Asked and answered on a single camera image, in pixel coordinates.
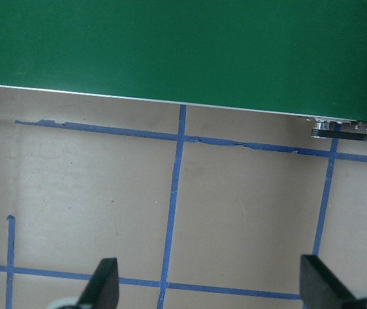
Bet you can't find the green conveyor belt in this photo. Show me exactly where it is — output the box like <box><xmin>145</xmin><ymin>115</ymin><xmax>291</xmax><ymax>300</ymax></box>
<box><xmin>0</xmin><ymin>0</ymin><xmax>367</xmax><ymax>143</ymax></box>

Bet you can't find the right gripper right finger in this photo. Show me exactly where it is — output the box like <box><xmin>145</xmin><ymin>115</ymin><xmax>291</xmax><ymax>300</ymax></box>
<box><xmin>299</xmin><ymin>255</ymin><xmax>360</xmax><ymax>309</ymax></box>

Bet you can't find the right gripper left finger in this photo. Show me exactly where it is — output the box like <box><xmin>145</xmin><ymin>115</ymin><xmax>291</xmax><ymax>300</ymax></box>
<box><xmin>77</xmin><ymin>257</ymin><xmax>120</xmax><ymax>309</ymax></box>

